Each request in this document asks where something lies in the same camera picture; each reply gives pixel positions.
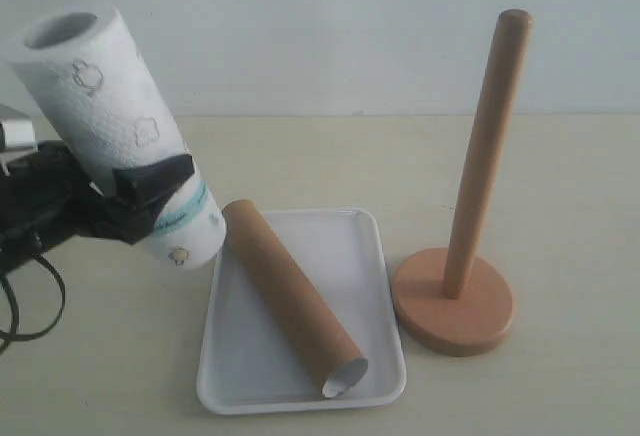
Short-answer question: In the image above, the brown cardboard tube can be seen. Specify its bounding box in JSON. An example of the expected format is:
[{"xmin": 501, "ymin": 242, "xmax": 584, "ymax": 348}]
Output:
[{"xmin": 223, "ymin": 199, "xmax": 369, "ymax": 399}]

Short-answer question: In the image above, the black cable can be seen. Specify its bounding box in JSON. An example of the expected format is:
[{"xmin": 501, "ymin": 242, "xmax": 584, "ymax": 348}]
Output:
[{"xmin": 0, "ymin": 250, "xmax": 68, "ymax": 355}]

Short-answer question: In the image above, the white rectangular plastic tray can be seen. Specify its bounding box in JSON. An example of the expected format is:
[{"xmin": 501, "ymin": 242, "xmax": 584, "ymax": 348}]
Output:
[{"xmin": 196, "ymin": 200, "xmax": 406, "ymax": 415}]

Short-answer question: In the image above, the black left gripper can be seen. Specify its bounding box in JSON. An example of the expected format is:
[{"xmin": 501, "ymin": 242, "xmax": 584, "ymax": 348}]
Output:
[{"xmin": 1, "ymin": 140, "xmax": 195, "ymax": 272}]

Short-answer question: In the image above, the white printed paper towel roll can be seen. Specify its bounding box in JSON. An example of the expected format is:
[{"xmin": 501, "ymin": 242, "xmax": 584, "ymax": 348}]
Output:
[{"xmin": 1, "ymin": 5, "xmax": 226, "ymax": 270}]

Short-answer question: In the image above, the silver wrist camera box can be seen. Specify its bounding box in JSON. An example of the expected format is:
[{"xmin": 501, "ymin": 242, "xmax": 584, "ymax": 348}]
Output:
[{"xmin": 0, "ymin": 104, "xmax": 38, "ymax": 176}]

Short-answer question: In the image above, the wooden paper towel holder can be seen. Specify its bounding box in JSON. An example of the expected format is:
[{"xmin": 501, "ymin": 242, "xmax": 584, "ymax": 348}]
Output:
[{"xmin": 392, "ymin": 9, "xmax": 533, "ymax": 357}]

